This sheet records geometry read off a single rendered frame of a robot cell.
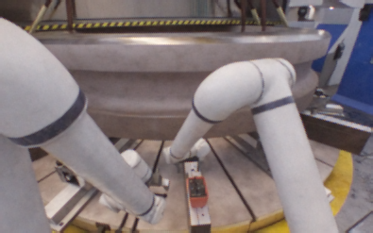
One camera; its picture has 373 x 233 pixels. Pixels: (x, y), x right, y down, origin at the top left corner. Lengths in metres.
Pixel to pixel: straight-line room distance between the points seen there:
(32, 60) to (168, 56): 1.25
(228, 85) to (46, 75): 0.34
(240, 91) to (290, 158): 0.21
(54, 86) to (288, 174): 0.52
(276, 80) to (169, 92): 1.28
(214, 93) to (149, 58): 1.09
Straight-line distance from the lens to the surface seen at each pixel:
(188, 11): 4.79
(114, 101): 1.89
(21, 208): 0.49
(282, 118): 0.52
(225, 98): 0.45
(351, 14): 7.31
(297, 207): 0.58
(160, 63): 1.49
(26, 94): 0.27
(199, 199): 1.37
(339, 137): 3.19
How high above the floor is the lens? 1.89
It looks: 28 degrees down
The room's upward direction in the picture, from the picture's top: straight up
